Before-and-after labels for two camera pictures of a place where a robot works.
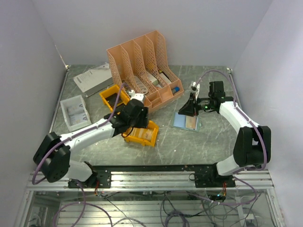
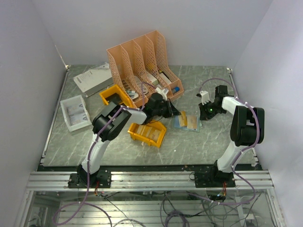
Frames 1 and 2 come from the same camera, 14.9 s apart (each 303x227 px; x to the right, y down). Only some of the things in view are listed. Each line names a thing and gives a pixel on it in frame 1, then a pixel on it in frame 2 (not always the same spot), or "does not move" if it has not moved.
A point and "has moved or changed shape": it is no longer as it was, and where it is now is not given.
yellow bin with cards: [146, 136] has moved or changed shape
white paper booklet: [95, 80] does not move
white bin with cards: [75, 112] does not move
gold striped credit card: [191, 122] does not move
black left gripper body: [140, 121] to [164, 110]
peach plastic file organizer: [142, 65] does not move
